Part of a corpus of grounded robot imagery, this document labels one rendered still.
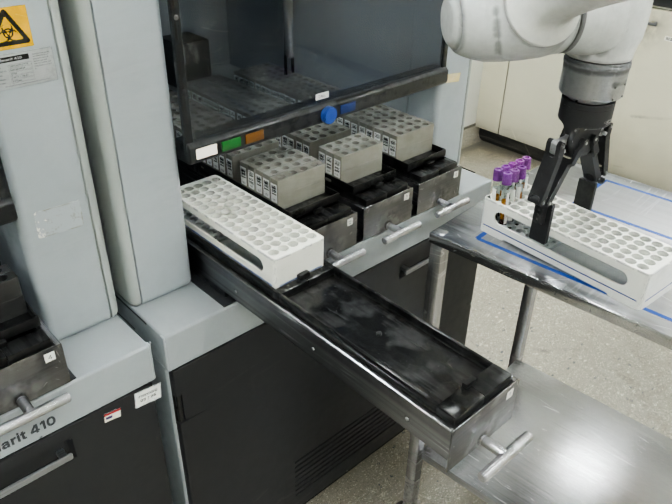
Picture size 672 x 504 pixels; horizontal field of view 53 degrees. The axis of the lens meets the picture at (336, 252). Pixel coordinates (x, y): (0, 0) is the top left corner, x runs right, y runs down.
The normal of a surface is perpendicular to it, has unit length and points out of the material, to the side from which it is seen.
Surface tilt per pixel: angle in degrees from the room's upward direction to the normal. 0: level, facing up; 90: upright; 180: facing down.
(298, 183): 90
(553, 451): 0
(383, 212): 90
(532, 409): 0
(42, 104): 90
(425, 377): 0
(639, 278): 90
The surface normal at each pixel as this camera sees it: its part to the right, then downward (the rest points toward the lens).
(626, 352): 0.02, -0.85
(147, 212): 0.68, 0.40
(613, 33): 0.17, 0.64
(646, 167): -0.73, 0.35
